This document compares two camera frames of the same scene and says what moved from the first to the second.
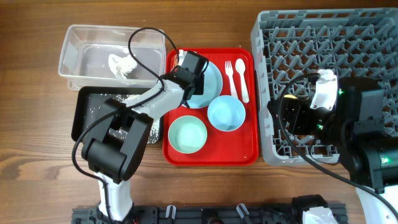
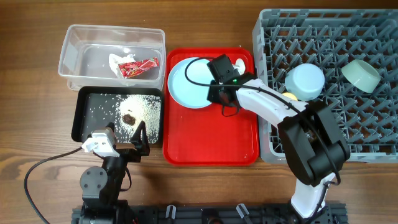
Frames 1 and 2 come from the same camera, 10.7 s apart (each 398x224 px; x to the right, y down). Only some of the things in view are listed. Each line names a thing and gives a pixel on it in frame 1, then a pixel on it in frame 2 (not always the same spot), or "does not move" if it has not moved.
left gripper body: [199, 81] → [129, 155]
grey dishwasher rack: [357, 43] does not move
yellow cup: [290, 96] does not move
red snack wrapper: [181, 55] → [130, 69]
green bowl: [187, 134] → [362, 74]
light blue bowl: [226, 113] → [305, 81]
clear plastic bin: [101, 56] does not move
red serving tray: [226, 132] does not move
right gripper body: [277, 109] → [216, 94]
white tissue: [120, 65] does not move
